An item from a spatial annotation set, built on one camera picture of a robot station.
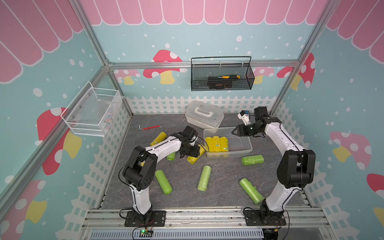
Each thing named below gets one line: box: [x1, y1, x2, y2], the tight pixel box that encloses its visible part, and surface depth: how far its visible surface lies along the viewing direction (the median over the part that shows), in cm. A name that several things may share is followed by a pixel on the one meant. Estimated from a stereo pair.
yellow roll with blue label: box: [219, 136, 229, 152], surface depth 101 cm
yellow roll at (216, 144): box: [212, 135, 222, 152], surface depth 100 cm
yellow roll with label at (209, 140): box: [205, 137, 214, 153], surface depth 101 cm
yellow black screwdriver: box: [218, 75, 241, 79], surface depth 93 cm
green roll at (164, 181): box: [155, 169, 173, 195], surface depth 86 cm
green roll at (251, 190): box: [239, 177, 265, 205], surface depth 83 cm
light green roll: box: [197, 165, 212, 192], surface depth 87 cm
